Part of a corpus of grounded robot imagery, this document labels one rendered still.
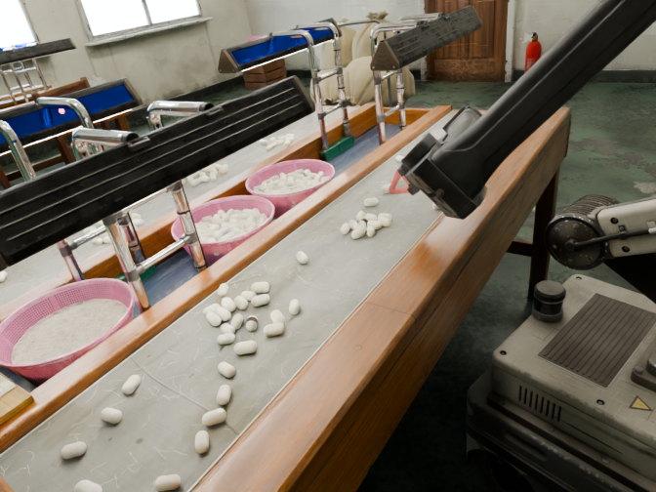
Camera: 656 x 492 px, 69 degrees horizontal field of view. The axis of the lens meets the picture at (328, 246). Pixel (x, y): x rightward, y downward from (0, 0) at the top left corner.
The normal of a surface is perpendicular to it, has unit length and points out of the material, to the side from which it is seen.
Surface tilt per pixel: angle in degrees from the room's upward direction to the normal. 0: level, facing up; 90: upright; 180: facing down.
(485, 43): 90
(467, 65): 90
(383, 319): 0
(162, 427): 0
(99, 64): 90
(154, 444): 0
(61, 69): 90
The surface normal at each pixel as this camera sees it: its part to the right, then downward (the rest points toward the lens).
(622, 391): -0.14, -0.86
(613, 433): -0.73, 0.43
